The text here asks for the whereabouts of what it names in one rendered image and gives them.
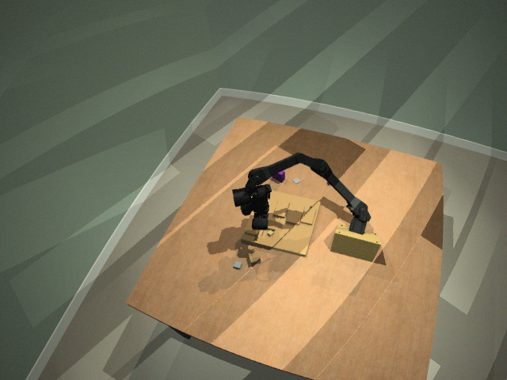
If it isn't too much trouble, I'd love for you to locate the purple cube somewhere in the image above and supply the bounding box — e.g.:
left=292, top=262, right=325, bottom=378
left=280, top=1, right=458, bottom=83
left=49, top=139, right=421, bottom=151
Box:
left=273, top=171, right=285, bottom=182

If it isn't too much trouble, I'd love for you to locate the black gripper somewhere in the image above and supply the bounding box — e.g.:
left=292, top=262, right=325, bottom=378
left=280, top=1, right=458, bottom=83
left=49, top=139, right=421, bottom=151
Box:
left=252, top=192, right=270, bottom=230

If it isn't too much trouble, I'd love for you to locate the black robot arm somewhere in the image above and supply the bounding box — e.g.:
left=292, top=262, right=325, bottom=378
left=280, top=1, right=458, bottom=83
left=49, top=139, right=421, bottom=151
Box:
left=232, top=153, right=371, bottom=235

